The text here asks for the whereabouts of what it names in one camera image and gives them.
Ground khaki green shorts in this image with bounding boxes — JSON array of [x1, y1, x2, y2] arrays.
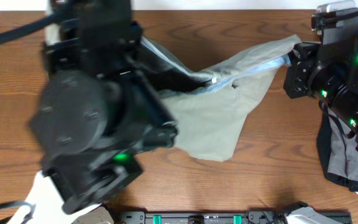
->
[[139, 35, 301, 162]]

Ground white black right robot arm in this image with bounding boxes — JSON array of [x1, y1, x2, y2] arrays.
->
[[283, 28, 358, 194]]

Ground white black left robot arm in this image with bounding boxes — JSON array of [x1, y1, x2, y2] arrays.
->
[[12, 1, 177, 215]]

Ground grey garment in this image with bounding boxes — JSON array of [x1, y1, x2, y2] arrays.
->
[[328, 116, 358, 181]]

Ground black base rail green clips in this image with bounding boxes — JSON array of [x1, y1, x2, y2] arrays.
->
[[115, 202, 353, 224]]

